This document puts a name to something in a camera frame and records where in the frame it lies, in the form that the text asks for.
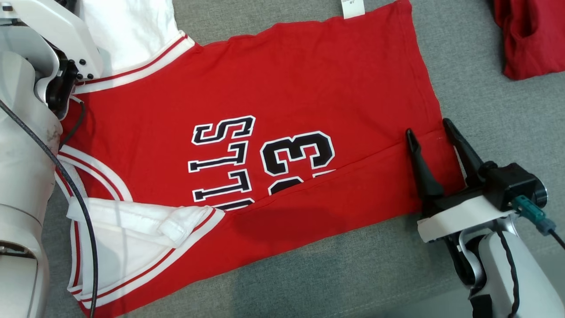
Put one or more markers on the grey fabric sofa cushion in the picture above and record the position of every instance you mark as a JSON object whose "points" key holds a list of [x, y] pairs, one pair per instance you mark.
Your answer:
{"points": [[485, 110]]}

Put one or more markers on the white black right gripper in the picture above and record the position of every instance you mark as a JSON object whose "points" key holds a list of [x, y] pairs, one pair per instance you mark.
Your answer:
{"points": [[459, 216]]}

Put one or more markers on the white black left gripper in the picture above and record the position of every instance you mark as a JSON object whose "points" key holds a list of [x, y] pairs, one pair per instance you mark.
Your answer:
{"points": [[66, 39]]}

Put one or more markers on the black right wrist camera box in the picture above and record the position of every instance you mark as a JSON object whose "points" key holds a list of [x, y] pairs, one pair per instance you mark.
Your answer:
{"points": [[512, 183]]}

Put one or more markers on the red shorts with white stripe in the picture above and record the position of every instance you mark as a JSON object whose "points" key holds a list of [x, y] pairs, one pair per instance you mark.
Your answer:
{"points": [[534, 39]]}

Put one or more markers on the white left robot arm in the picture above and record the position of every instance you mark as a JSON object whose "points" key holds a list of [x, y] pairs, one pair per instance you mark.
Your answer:
{"points": [[22, 176]]}

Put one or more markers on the red Bulls basketball jersey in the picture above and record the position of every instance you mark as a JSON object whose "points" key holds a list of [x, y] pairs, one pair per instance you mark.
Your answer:
{"points": [[309, 88]]}

